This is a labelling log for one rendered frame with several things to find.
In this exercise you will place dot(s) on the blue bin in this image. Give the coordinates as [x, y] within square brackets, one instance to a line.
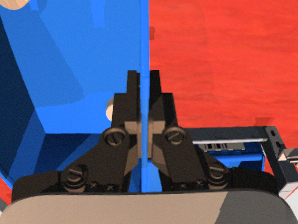
[61, 61]
[237, 154]
[153, 178]

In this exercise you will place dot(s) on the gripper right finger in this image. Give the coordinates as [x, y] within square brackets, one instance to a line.
[188, 166]

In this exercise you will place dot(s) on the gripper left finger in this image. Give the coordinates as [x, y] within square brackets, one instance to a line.
[102, 168]

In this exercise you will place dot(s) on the white shelf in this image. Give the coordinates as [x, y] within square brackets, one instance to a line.
[271, 142]

